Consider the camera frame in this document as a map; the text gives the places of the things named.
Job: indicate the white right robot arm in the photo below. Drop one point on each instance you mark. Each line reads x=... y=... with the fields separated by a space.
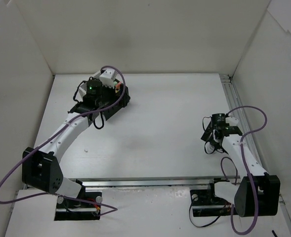
x=257 y=194

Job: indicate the white mesh double container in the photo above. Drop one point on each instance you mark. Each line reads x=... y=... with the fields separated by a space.
x=92 y=86

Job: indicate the black mesh double container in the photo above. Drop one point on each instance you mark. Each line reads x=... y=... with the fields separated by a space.
x=111 y=96

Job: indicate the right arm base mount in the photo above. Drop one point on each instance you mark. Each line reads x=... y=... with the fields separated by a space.
x=204 y=204

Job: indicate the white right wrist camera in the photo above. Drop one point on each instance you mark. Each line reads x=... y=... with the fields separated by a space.
x=232 y=121

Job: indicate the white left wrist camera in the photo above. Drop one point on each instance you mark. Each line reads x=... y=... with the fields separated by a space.
x=108 y=78

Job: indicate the aluminium front rail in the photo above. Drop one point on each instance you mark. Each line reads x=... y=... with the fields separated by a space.
x=145 y=182

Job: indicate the aluminium side rail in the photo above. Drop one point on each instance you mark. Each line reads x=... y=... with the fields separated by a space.
x=233 y=101

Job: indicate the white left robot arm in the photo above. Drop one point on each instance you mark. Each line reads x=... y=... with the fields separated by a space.
x=41 y=169

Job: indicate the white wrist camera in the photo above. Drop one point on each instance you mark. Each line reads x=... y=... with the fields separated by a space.
x=108 y=78
x=232 y=121

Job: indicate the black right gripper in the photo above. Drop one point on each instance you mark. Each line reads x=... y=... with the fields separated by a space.
x=207 y=134

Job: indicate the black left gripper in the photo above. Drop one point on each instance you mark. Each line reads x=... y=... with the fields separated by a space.
x=123 y=98

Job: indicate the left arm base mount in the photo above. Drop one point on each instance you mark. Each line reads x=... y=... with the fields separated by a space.
x=70 y=210

